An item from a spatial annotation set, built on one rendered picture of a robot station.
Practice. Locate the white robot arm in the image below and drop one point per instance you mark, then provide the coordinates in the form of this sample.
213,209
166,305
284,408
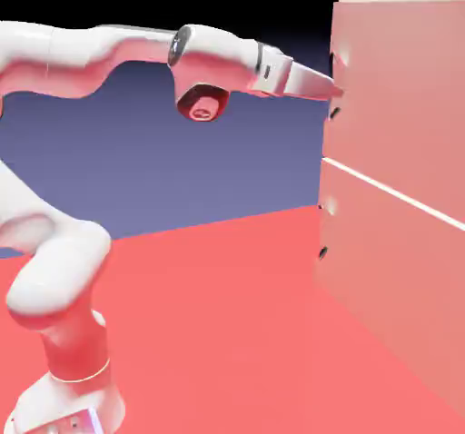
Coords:
218,49

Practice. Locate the pink cabinet door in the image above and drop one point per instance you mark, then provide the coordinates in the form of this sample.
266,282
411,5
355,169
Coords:
399,96
392,278

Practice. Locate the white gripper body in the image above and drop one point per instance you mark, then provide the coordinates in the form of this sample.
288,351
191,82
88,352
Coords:
308,83

